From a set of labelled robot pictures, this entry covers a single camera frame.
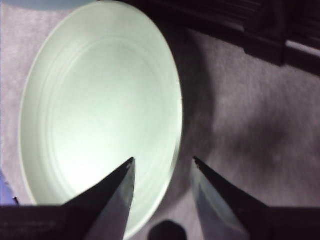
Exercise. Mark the black plastic plate rack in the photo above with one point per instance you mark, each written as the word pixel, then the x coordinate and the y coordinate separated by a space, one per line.
pixel 250 25

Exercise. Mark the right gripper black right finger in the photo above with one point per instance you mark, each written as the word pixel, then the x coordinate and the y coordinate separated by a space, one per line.
pixel 237 220

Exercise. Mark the pale green round plate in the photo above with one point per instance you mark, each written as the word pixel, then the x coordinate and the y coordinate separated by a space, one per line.
pixel 100 100

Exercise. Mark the blue round plate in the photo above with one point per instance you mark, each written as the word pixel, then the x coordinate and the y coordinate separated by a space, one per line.
pixel 37 3

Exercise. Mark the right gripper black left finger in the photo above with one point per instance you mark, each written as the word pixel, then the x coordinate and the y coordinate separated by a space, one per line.
pixel 100 215

